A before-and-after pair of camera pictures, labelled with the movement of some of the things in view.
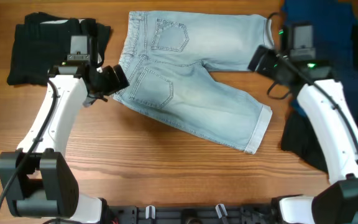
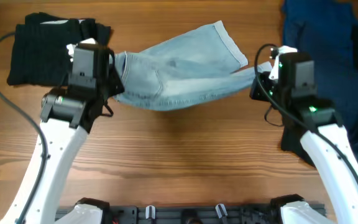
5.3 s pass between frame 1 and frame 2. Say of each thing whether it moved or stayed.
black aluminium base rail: stayed
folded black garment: stayed
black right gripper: moved
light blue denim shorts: moved
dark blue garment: stayed
